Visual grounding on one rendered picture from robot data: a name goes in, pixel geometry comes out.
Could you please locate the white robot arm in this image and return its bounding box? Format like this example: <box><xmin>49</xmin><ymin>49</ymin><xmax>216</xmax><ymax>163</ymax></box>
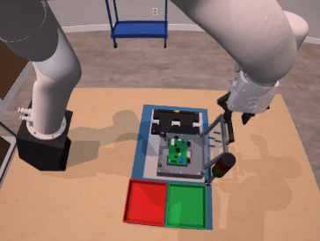
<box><xmin>0</xmin><ymin>0</ymin><xmax>309</xmax><ymax>141</ymax></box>

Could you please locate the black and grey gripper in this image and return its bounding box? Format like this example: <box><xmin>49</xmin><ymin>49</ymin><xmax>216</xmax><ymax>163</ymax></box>
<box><xmin>217</xmin><ymin>70</ymin><xmax>279</xmax><ymax>125</ymax></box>

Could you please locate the red open bin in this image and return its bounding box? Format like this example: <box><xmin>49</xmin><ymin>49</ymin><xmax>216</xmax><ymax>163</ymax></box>
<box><xmin>122</xmin><ymin>179</ymin><xmax>167</xmax><ymax>227</ymax></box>

